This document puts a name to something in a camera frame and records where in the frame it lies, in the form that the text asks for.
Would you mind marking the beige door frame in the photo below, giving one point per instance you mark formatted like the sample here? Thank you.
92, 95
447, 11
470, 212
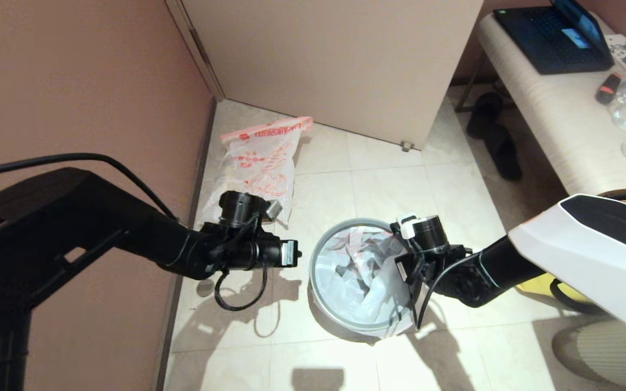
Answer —
199, 54

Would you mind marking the round brown floor stopper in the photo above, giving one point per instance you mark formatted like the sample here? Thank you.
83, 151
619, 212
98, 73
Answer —
204, 288

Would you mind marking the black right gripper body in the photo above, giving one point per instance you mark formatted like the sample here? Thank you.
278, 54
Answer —
438, 266

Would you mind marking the small metal door stop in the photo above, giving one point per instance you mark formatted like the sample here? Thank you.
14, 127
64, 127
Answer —
407, 146

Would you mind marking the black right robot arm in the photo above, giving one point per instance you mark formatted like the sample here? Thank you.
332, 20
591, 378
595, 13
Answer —
563, 255

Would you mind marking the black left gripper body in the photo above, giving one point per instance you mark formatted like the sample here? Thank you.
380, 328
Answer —
272, 254

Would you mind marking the beige door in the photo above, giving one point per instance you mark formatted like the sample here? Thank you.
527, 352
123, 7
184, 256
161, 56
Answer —
345, 65

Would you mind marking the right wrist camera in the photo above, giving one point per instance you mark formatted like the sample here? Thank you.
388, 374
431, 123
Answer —
402, 222

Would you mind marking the clear pink-edged new trash bag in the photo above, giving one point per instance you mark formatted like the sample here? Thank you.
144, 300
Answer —
356, 282

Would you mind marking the black slipper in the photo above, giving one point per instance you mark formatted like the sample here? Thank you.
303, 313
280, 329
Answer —
504, 157
484, 115

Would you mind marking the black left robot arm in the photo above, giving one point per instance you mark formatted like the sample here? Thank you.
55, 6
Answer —
74, 239

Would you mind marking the blue and white booklet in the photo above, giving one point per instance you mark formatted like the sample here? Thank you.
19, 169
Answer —
625, 50

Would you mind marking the black laptop blue screen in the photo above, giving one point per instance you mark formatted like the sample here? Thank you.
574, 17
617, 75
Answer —
552, 38

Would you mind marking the white wood-grain table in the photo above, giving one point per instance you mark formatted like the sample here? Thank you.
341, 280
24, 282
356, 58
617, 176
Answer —
552, 108

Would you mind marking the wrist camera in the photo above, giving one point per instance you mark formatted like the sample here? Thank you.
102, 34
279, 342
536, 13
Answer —
275, 210
402, 222

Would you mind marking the cream ribbed pedestal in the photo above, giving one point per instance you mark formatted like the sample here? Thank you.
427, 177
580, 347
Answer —
617, 353

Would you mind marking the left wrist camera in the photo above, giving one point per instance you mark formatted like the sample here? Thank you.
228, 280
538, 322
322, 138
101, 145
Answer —
275, 210

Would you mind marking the yellow fabric tote bag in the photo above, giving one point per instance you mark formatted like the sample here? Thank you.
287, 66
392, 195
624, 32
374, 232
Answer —
541, 285

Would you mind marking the white red-printed used trash bag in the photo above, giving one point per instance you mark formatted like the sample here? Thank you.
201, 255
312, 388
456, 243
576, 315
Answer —
258, 174

